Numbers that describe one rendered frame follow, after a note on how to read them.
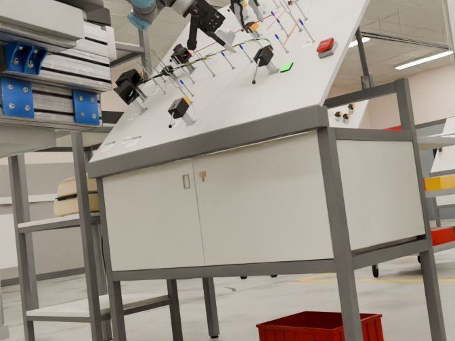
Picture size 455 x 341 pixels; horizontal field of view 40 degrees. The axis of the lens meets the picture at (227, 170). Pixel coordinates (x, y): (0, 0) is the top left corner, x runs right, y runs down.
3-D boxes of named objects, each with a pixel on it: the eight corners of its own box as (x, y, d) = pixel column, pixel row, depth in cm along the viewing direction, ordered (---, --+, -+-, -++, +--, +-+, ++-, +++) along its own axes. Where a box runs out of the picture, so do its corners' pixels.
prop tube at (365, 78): (369, 82, 244) (353, 4, 244) (362, 84, 246) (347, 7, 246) (372, 82, 246) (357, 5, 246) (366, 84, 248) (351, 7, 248)
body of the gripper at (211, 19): (227, 19, 202) (198, -6, 200) (210, 40, 204) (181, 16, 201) (227, 18, 209) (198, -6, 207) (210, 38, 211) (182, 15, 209)
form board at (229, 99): (91, 165, 268) (88, 162, 268) (191, 24, 327) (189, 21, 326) (321, 107, 190) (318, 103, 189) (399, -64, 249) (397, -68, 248)
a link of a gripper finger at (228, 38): (246, 42, 205) (224, 24, 203) (234, 56, 206) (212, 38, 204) (245, 41, 208) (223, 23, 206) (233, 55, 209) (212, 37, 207)
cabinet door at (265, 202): (332, 258, 190) (315, 130, 193) (203, 266, 226) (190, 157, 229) (336, 257, 192) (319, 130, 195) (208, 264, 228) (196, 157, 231)
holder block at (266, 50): (258, 67, 221) (252, 58, 219) (265, 57, 224) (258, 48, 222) (267, 64, 218) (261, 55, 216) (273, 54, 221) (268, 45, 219)
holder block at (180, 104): (176, 141, 230) (159, 122, 225) (189, 119, 237) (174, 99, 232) (185, 139, 227) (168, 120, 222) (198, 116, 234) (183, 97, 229)
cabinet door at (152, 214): (204, 266, 227) (191, 157, 230) (111, 270, 263) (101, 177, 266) (208, 264, 228) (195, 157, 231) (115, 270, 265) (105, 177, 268)
